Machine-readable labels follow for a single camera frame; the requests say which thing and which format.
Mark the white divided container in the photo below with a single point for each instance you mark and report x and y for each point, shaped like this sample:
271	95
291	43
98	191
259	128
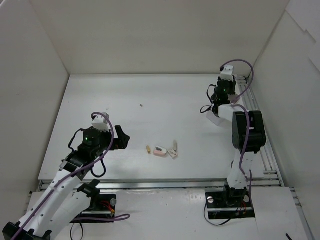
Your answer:
214	119

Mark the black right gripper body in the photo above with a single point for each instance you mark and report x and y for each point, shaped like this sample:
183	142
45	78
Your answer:
216	100

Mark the aluminium front rail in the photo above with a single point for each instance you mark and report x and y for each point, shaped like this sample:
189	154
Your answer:
269	181

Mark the grey white eraser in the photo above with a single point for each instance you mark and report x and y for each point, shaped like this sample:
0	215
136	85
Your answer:
175	145

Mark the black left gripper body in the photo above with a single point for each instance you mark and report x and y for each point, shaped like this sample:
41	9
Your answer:
116	141

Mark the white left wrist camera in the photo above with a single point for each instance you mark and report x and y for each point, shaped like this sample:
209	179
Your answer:
100	123

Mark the white staples box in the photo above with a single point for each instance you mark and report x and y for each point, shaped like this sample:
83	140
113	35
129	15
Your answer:
172	153

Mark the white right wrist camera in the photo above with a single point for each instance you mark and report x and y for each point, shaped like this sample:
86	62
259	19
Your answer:
226	73

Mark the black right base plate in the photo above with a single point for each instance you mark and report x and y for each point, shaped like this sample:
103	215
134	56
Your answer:
223	206

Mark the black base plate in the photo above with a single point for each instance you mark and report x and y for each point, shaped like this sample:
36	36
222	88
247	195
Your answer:
223	206
101	212

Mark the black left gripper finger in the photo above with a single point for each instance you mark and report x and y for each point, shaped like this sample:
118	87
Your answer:
121	136
119	144

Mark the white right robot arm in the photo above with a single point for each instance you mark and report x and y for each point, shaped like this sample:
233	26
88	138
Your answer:
248	134

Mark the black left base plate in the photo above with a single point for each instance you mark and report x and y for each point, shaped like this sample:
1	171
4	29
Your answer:
101	212

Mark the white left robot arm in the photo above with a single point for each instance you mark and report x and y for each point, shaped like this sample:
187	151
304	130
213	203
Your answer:
67	196

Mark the yellow eraser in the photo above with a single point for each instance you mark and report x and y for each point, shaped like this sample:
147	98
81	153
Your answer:
148	149

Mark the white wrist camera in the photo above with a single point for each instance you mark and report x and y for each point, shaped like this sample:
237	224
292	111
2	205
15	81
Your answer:
100	123
226	73

